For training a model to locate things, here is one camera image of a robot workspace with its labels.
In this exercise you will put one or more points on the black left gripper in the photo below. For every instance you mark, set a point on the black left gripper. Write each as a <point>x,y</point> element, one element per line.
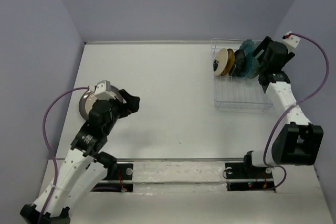
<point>131,106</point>

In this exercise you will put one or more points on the clear wire dish rack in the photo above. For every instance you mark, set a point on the clear wire dish rack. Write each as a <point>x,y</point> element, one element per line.
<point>240,94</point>

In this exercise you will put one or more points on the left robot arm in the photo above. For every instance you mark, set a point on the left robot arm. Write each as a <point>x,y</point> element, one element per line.
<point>85,164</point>

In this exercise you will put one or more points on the black round plate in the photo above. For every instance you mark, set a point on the black round plate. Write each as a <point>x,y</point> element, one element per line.
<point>238,63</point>

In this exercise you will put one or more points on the light green flower plate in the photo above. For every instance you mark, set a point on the light green flower plate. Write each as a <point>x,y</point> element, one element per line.
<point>255,65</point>

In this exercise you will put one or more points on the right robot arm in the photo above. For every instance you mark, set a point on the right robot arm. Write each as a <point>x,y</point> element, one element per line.
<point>294,140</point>

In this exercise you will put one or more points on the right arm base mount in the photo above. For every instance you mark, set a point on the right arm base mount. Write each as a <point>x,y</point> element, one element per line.
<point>240,178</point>

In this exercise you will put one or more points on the teal scalloped plate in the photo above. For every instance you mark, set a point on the teal scalloped plate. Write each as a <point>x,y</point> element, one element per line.
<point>247,47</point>

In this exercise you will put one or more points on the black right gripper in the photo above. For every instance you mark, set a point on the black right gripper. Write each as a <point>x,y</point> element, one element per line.
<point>262,46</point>

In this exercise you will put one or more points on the amber patterned plate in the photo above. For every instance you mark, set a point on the amber patterned plate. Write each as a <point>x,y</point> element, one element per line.
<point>230,61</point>

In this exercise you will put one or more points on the cream plate with black spot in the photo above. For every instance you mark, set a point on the cream plate with black spot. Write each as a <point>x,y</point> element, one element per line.
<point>220,62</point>

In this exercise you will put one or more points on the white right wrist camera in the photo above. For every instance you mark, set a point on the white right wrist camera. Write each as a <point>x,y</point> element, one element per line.
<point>291,41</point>

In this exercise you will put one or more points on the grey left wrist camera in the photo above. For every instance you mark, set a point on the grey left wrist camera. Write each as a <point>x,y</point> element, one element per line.
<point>103,90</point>

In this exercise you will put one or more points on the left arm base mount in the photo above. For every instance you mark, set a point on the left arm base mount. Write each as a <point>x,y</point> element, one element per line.
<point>119,181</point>

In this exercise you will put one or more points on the grey brown rimmed plate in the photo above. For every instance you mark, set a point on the grey brown rimmed plate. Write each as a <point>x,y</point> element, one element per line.
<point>88,98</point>

